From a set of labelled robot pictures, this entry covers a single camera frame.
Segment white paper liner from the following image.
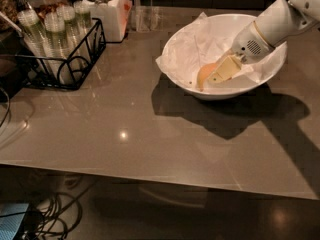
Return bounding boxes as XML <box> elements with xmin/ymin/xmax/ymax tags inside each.
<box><xmin>155</xmin><ymin>12</ymin><xmax>287</xmax><ymax>89</ymax></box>

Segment white bowl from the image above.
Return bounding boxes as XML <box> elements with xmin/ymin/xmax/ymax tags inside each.
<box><xmin>160</xmin><ymin>13</ymin><xmax>288</xmax><ymax>101</ymax></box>

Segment clear acrylic holder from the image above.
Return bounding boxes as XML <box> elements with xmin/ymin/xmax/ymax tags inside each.
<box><xmin>135</xmin><ymin>6</ymin><xmax>161</xmax><ymax>32</ymax></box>

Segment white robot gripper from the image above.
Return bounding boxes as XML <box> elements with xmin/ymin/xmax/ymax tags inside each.
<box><xmin>207</xmin><ymin>21</ymin><xmax>274</xmax><ymax>84</ymax></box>

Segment black cables on floor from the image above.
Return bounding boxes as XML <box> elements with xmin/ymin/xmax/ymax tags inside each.
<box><xmin>23</xmin><ymin>175</ymin><xmax>98</xmax><ymax>240</ymax></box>

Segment blue box on floor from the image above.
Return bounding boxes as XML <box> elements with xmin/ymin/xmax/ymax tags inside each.
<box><xmin>0</xmin><ymin>203</ymin><xmax>29</xmax><ymax>240</ymax></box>

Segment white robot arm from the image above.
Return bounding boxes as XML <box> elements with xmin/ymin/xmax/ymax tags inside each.
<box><xmin>204</xmin><ymin>0</ymin><xmax>320</xmax><ymax>84</ymax></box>

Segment white lidded canister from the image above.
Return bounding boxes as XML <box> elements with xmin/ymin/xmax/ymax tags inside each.
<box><xmin>83</xmin><ymin>0</ymin><xmax>132</xmax><ymax>43</ymax></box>

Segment clear plastic cup stack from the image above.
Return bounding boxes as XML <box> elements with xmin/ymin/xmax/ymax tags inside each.
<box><xmin>73</xmin><ymin>1</ymin><xmax>92</xmax><ymax>56</ymax></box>
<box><xmin>57</xmin><ymin>5</ymin><xmax>82</xmax><ymax>69</ymax></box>
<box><xmin>44</xmin><ymin>12</ymin><xmax>74</xmax><ymax>85</ymax></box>
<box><xmin>18</xmin><ymin>9</ymin><xmax>54</xmax><ymax>76</ymax></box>

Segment black wire rack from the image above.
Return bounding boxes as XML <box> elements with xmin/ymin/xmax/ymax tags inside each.
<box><xmin>15</xmin><ymin>18</ymin><xmax>107</xmax><ymax>90</ymax></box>

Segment orange fruit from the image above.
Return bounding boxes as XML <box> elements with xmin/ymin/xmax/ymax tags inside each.
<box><xmin>197</xmin><ymin>63</ymin><xmax>217</xmax><ymax>90</ymax></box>

